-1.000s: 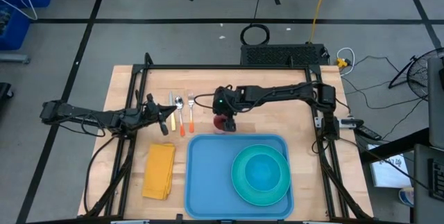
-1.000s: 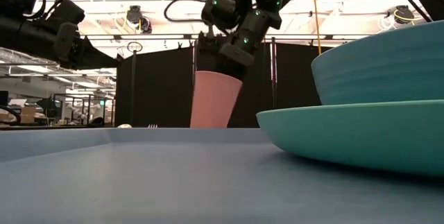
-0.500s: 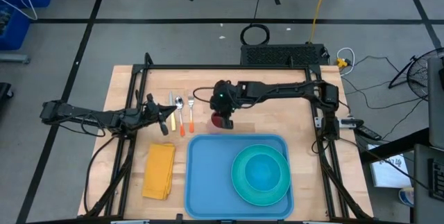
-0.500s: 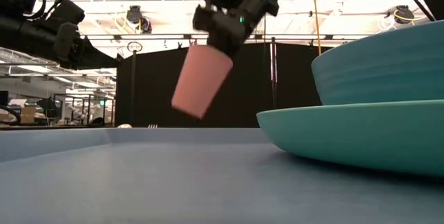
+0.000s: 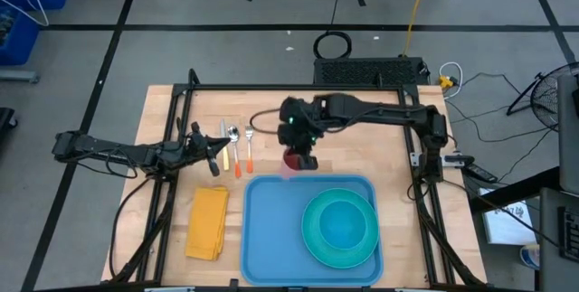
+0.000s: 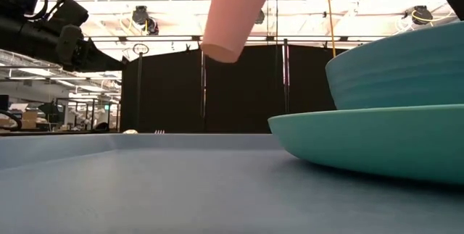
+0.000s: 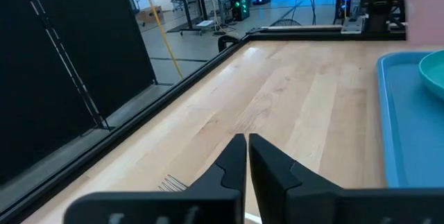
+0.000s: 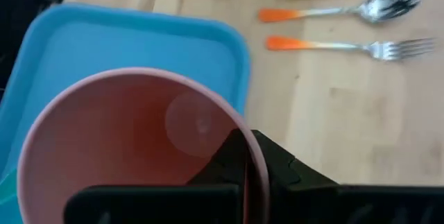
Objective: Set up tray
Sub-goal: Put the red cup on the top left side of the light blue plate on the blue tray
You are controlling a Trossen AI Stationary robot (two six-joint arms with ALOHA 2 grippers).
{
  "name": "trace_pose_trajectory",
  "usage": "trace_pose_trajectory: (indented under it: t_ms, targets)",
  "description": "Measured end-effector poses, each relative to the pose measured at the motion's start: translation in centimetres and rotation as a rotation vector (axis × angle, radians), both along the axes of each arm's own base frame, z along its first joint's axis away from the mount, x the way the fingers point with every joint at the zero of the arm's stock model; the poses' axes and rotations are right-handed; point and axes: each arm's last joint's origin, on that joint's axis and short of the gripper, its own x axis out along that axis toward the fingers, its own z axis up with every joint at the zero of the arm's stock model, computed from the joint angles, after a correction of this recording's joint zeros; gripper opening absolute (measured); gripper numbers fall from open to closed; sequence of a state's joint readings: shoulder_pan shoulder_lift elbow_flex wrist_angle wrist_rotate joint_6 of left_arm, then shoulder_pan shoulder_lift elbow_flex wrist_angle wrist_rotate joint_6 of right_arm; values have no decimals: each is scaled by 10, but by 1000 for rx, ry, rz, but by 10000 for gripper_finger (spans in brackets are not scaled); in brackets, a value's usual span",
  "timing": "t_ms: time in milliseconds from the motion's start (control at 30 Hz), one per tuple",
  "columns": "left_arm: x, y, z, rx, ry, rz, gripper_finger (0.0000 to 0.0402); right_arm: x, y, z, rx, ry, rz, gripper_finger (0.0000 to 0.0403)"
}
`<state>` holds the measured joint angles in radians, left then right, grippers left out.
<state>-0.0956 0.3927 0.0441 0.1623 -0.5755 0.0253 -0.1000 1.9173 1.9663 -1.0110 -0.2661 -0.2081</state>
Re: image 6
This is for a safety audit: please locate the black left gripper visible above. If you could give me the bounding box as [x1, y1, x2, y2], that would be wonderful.
[0, 14, 126, 72]

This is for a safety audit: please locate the pink plastic cup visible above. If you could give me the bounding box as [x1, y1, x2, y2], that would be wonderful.
[200, 0, 268, 64]

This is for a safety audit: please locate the blue plastic bowl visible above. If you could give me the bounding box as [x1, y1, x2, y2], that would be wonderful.
[325, 21, 464, 111]

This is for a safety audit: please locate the teal plastic plate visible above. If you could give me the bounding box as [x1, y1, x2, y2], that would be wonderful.
[267, 104, 464, 186]

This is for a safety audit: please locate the black ceiling-mounted device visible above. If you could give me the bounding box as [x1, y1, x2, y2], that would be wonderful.
[411, 5, 434, 25]
[132, 5, 160, 35]

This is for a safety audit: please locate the black partition curtain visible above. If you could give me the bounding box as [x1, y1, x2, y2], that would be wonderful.
[120, 43, 349, 134]

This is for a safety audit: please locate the metal stand pole with ring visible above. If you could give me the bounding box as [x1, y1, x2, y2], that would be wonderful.
[132, 43, 150, 132]

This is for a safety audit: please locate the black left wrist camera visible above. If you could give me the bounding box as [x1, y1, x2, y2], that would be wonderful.
[54, 0, 90, 28]

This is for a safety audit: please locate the metal overhead rail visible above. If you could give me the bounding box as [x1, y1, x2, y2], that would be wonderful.
[85, 35, 385, 43]

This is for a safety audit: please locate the yellow hanging cord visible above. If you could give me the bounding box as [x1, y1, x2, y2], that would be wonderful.
[325, 0, 336, 58]

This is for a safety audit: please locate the black looped cable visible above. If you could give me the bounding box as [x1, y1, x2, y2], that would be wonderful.
[0, 109, 22, 132]

